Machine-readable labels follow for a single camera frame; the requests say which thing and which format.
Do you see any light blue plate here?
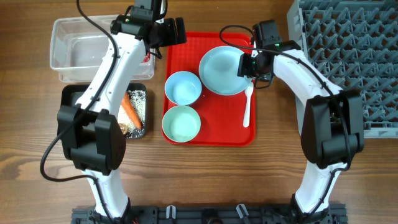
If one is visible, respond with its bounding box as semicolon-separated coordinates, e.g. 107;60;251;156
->
199;46;251;96

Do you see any red serving tray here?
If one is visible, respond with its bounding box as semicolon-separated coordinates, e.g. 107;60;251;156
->
165;32;256;147

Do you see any orange carrot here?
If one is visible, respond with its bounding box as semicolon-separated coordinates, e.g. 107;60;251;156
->
121;92;142;129

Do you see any white rice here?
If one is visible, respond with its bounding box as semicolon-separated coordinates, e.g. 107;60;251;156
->
118;90;146;139

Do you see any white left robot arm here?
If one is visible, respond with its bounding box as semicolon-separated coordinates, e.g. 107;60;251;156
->
57;15;187;223

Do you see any clear plastic bin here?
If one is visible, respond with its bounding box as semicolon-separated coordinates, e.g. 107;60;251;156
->
50;15;155;83

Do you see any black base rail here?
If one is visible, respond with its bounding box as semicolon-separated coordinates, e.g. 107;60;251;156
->
71;204;348;224

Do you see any white plastic spoon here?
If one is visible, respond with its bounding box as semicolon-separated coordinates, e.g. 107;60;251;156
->
243;82;254;128

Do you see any red snack wrapper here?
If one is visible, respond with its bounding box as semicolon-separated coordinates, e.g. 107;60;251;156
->
143;53;150;63

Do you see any black tray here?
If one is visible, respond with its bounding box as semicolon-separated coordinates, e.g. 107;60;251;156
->
61;83;147;139

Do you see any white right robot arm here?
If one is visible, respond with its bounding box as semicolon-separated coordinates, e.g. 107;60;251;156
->
238;21;364;220

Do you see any mint green bowl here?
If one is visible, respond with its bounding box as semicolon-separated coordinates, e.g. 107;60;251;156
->
162;105;201;143

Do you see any light blue bowl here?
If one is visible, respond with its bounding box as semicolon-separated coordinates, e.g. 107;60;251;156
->
165;71;202;106

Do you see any grey dishwasher rack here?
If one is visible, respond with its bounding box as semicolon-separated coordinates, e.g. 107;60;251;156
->
287;1;397;139

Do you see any brown mushroom piece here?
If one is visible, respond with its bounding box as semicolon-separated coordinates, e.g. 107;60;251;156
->
119;123;129;135

